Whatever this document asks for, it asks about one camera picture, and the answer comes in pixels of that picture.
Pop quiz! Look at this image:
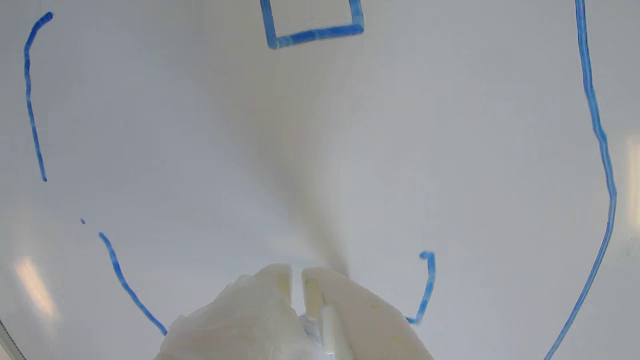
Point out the white whiteboard with metal frame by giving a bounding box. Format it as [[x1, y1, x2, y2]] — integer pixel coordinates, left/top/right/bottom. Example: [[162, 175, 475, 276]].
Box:
[[0, 0, 640, 360]]

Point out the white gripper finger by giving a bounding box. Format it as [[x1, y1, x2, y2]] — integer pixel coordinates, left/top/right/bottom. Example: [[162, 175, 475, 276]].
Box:
[[154, 263, 322, 360], [301, 266, 435, 360]]

